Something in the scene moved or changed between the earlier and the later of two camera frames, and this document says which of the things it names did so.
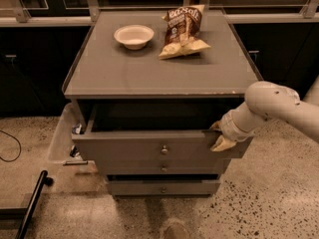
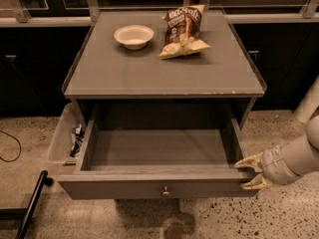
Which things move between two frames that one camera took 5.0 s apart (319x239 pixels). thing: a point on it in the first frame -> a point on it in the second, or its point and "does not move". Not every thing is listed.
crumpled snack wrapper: [77, 128] does not move
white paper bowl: [134, 37] does not move
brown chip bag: [183, 32] does not move
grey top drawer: [153, 128] -> [153, 159]
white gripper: [228, 127] -> [271, 167]
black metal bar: [44, 179] does not move
